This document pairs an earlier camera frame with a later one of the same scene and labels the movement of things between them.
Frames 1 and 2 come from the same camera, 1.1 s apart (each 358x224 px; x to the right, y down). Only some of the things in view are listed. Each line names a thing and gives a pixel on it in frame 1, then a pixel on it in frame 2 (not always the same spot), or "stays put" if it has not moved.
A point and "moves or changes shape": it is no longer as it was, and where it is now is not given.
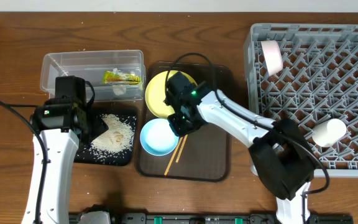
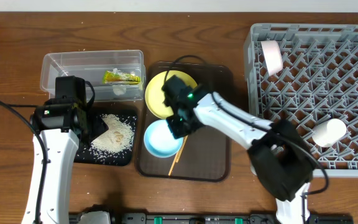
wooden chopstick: (171, 160) to (173, 163)
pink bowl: (273, 56) stays put
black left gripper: (99, 124) stays put
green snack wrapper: (112, 76) stays put
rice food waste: (116, 139) stays put
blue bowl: (158, 137) moves or changes shape
